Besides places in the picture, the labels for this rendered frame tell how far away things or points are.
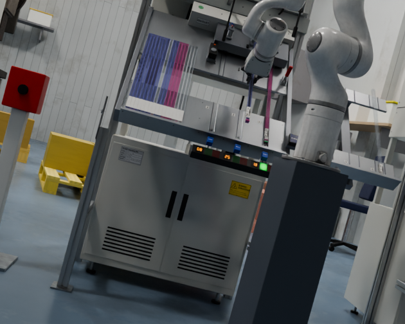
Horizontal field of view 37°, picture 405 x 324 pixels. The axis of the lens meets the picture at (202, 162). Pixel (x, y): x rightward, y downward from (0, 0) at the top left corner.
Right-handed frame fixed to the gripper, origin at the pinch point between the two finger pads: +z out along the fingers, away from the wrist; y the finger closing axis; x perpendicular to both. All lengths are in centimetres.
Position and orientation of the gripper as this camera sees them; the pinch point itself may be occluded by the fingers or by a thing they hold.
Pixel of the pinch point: (251, 79)
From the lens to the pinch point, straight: 244.4
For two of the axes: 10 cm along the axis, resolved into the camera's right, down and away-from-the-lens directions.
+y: -9.6, -2.6, -1.0
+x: -1.6, 8.2, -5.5
